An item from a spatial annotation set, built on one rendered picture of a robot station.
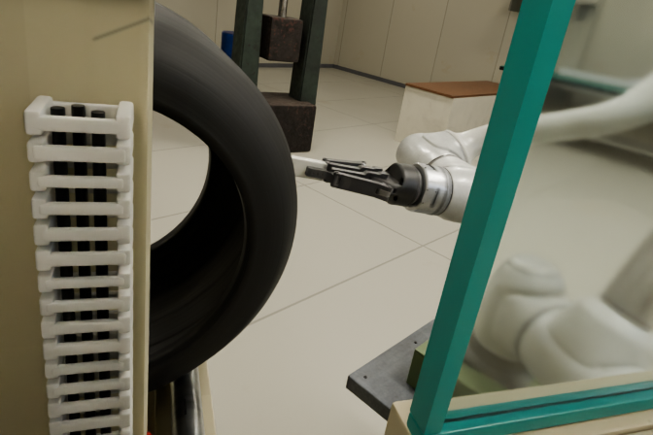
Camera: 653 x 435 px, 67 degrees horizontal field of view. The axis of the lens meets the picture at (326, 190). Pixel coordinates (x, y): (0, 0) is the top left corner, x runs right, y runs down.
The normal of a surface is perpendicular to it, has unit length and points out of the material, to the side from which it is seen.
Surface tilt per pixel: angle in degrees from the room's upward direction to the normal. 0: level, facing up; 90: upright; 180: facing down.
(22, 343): 90
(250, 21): 90
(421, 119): 90
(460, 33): 90
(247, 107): 61
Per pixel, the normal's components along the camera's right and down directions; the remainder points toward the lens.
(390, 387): 0.14, -0.92
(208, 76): 0.71, -0.28
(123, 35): 0.30, 0.40
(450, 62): -0.69, 0.17
